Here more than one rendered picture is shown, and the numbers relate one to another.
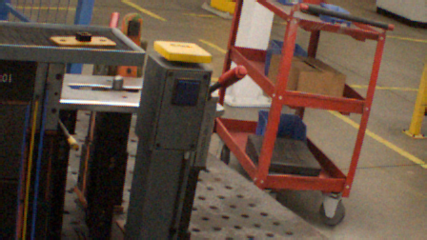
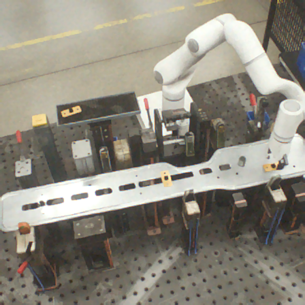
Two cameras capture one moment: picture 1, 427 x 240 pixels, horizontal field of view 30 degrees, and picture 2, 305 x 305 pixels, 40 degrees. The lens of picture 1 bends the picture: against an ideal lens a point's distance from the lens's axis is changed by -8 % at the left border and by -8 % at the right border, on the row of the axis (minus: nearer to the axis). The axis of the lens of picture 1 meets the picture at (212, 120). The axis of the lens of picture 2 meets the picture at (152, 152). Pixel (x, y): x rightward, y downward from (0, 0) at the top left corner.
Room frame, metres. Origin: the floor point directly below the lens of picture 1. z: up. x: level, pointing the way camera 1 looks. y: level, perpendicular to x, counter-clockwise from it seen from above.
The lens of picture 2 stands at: (2.18, 0.90, 2.45)
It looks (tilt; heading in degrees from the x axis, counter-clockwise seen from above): 50 degrees down; 197
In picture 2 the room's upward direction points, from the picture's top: 3 degrees counter-clockwise
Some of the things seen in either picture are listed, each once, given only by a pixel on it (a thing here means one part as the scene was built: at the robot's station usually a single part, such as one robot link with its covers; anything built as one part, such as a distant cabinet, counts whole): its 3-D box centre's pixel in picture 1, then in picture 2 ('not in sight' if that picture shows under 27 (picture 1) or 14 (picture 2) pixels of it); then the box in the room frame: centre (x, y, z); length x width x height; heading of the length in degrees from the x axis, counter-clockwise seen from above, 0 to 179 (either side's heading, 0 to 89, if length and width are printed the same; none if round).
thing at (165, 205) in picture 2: not in sight; (165, 196); (1.15, 0.64, 0.84); 0.13 x 0.05 x 0.29; 27
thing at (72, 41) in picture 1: (83, 38); (71, 110); (1.01, 0.18, 1.17); 0.08 x 0.04 x 0.01; 129
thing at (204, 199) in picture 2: not in sight; (204, 190); (1.08, 0.81, 0.84); 0.12 x 0.05 x 0.29; 27
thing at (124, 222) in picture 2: not in sight; (121, 207); (1.26, 0.46, 0.84); 0.13 x 0.11 x 0.29; 27
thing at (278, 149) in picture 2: not in sight; (280, 143); (1.00, 1.08, 1.16); 0.10 x 0.07 x 0.11; 27
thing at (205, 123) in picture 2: not in sight; (201, 146); (0.87, 0.75, 0.91); 0.07 x 0.05 x 0.42; 27
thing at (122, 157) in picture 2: not in sight; (125, 173); (1.10, 0.43, 0.89); 0.13 x 0.11 x 0.38; 27
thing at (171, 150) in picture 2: not in sight; (176, 147); (0.94, 0.64, 0.94); 0.18 x 0.13 x 0.49; 117
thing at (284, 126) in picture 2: not in sight; (289, 117); (0.99, 1.09, 1.30); 0.09 x 0.08 x 0.13; 145
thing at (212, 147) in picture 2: not in sight; (214, 150); (0.86, 0.82, 0.88); 0.11 x 0.09 x 0.37; 27
